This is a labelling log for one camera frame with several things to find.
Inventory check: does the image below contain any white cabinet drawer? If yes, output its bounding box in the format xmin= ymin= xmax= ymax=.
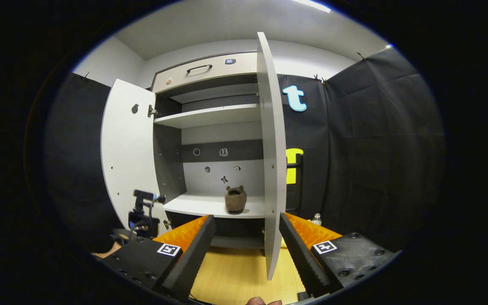
xmin=151 ymin=52 xmax=258 ymax=94

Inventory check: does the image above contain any white shoe cabinet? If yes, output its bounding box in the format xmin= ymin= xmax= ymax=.
xmin=101 ymin=32 xmax=304 ymax=281

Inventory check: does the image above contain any black right door handle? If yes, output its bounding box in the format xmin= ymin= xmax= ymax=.
xmin=286 ymin=152 xmax=304 ymax=213

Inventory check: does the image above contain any brown shoe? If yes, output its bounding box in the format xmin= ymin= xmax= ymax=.
xmin=225 ymin=186 xmax=247 ymax=213

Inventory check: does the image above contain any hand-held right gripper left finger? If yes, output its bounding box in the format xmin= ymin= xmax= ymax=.
xmin=100 ymin=215 xmax=216 ymax=302

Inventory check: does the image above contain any black backdrop cloth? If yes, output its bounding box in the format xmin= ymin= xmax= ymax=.
xmin=45 ymin=46 xmax=446 ymax=255

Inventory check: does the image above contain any long ceiling light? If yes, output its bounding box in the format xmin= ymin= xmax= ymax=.
xmin=291 ymin=0 xmax=331 ymax=13

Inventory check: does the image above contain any white cabinet shelf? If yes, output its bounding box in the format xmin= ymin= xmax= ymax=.
xmin=164 ymin=193 xmax=266 ymax=219
xmin=154 ymin=104 xmax=261 ymax=129

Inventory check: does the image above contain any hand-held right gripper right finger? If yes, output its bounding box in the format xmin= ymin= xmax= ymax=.
xmin=279 ymin=213 xmax=398 ymax=298

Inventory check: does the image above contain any white cabinet door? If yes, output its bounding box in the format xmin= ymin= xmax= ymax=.
xmin=256 ymin=32 xmax=288 ymax=281
xmin=101 ymin=78 xmax=166 ymax=231

